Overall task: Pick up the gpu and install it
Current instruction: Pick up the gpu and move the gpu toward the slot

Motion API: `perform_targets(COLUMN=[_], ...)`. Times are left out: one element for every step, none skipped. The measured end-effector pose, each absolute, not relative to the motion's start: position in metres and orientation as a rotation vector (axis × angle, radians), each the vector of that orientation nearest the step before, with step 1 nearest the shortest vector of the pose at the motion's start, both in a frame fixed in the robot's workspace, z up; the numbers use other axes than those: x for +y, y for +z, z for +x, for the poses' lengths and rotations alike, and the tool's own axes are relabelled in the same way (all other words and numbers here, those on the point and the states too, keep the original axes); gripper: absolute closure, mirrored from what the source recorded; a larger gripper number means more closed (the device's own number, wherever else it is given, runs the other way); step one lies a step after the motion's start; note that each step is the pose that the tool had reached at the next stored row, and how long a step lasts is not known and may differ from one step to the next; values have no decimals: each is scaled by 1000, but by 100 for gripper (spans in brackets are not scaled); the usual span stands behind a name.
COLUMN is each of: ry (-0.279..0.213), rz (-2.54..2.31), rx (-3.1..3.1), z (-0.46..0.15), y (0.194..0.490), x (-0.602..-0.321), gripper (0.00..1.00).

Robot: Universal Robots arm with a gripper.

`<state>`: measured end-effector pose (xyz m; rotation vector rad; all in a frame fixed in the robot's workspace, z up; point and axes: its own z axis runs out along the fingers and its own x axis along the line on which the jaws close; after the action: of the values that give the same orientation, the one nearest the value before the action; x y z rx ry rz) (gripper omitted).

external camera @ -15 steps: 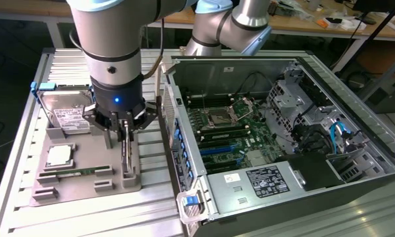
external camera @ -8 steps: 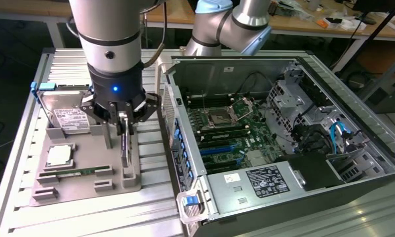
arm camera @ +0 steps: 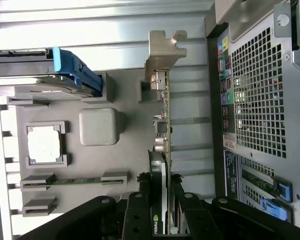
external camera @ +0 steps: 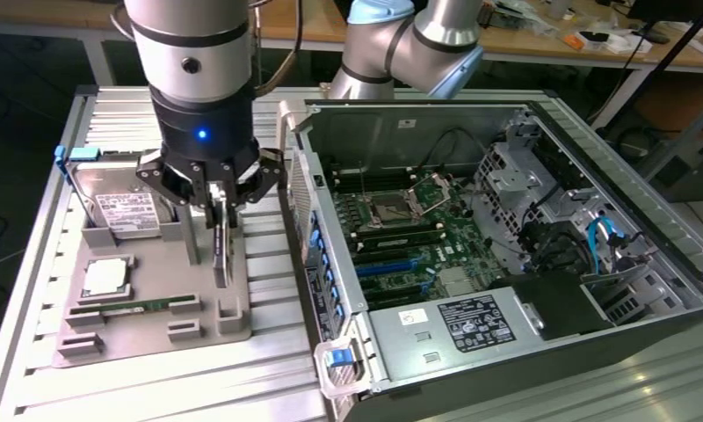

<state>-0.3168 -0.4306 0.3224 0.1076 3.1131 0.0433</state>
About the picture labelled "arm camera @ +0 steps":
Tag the open black PC case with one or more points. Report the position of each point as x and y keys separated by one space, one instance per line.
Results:
x=260 y=100

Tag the green RAM stick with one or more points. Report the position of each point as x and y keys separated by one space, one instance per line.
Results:
x=75 y=180

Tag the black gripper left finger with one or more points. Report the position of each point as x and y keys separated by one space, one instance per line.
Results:
x=135 y=217

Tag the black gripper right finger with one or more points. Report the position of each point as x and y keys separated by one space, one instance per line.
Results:
x=195 y=220

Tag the hard disk with blue carrier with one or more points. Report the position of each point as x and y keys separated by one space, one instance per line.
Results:
x=72 y=67

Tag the silver CPU chip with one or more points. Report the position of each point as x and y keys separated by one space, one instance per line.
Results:
x=43 y=145

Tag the grey plastic parts rack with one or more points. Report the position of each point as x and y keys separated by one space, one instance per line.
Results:
x=95 y=160

